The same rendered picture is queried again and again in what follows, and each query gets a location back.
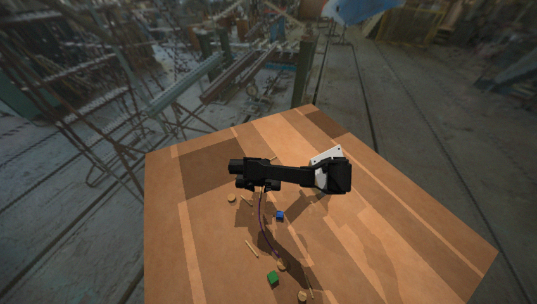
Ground green block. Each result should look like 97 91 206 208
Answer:
267 270 279 285

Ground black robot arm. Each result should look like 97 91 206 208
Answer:
228 157 352 194

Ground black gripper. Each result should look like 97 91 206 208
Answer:
235 174 281 193

